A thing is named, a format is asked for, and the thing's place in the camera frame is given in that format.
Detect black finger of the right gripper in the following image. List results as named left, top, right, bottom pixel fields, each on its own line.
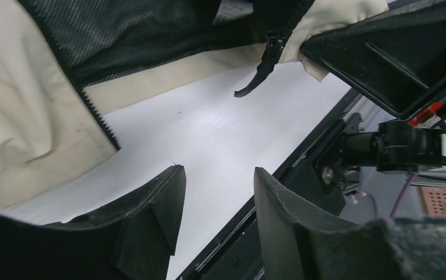
left=301, top=1, right=446, bottom=120

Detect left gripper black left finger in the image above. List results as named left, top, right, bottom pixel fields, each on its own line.
left=0, top=165, right=186, bottom=279

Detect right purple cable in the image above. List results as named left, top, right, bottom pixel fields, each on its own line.
left=354, top=173, right=419, bottom=219

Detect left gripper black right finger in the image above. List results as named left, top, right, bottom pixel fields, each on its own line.
left=254, top=167, right=446, bottom=279

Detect beige jacket with black lining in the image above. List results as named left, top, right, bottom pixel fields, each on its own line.
left=0, top=1, right=388, bottom=209

